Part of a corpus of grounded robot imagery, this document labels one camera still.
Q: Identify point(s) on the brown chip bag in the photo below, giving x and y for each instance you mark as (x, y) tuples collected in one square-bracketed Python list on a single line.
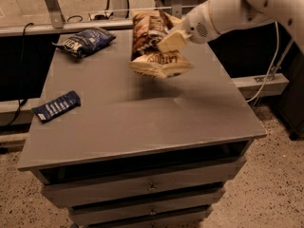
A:
[(149, 28)]

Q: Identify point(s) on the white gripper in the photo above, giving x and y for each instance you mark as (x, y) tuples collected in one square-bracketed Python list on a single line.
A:
[(196, 26)]

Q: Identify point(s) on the bottom grey drawer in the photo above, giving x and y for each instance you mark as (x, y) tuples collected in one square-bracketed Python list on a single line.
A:
[(161, 219)]

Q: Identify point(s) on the blue chip bag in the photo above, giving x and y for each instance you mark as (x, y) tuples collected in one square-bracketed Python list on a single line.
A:
[(86, 42)]

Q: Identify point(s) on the grey drawer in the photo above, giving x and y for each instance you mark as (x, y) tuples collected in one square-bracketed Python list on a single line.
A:
[(161, 219), (146, 205), (175, 177)]

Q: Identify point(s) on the blue rxbar blueberry bar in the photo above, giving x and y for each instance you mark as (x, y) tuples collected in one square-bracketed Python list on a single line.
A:
[(57, 107)]

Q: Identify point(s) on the grey drawer cabinet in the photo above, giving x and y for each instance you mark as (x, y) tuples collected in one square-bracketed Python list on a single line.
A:
[(128, 123)]

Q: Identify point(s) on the top grey drawer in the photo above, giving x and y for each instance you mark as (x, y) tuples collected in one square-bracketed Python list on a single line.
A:
[(175, 177)]

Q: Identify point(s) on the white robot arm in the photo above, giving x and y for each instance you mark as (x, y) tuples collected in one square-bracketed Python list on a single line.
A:
[(213, 18)]

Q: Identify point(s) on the middle grey drawer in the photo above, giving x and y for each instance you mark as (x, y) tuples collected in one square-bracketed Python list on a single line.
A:
[(146, 205)]

